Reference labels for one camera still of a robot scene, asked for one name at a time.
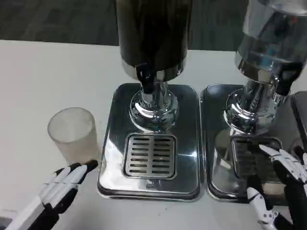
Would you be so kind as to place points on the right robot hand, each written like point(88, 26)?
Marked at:
point(295, 172)

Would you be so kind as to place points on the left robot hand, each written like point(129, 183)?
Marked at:
point(60, 189)

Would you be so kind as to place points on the clear ribbed glass cup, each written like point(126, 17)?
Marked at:
point(72, 139)

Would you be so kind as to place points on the steel drip grid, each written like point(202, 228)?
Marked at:
point(149, 155)
point(244, 158)

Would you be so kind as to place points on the steel drip tray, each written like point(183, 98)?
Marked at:
point(216, 172)
point(189, 167)

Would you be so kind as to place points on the black dispenser tap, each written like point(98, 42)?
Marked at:
point(286, 81)
point(146, 81)

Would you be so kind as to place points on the dark drink dispenser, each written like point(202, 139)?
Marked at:
point(153, 31)

